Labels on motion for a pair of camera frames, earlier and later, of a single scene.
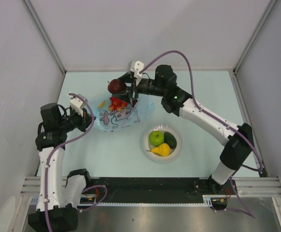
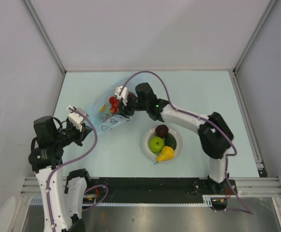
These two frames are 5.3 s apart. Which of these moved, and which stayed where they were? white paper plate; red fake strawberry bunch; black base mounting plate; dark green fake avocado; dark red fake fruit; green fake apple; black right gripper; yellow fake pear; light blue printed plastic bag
Moved: dark red fake fruit; black right gripper; yellow fake pear; light blue printed plastic bag; green fake apple
Stayed: black base mounting plate; white paper plate; dark green fake avocado; red fake strawberry bunch
